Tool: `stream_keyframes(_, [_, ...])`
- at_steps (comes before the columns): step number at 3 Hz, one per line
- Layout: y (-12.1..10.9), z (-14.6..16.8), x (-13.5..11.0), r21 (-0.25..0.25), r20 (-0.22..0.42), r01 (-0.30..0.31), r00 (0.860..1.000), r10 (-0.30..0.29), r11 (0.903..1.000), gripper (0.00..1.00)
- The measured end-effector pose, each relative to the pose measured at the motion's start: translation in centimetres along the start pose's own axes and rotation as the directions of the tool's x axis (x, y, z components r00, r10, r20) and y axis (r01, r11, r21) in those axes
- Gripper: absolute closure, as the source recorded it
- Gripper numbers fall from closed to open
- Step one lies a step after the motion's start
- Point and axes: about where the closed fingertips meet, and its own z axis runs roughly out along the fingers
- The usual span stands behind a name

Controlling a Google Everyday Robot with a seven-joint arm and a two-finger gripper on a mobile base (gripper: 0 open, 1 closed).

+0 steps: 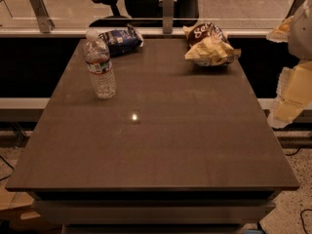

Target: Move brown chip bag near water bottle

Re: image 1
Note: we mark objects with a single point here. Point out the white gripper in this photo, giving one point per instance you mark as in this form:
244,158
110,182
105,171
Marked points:
302,36

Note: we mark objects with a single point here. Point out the brown chip bag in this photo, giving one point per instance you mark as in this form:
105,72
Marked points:
208,45

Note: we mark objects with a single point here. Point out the blue chip bag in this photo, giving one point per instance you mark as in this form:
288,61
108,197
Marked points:
122,41

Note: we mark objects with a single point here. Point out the clear plastic water bottle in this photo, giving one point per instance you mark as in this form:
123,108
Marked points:
97,59

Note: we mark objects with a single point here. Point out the black office chair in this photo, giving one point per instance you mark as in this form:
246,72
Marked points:
148,13

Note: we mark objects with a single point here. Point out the grey table drawer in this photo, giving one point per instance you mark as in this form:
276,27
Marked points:
97,212

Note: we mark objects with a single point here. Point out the cardboard box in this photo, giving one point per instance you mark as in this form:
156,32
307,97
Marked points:
16,211

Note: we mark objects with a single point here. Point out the centre metal bracket post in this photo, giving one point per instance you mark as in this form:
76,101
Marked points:
168,16

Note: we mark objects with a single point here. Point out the metal bracket post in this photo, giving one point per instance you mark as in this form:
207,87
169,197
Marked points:
168,16
44,21

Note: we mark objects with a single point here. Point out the left metal bracket post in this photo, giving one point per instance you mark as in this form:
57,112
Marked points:
44,21

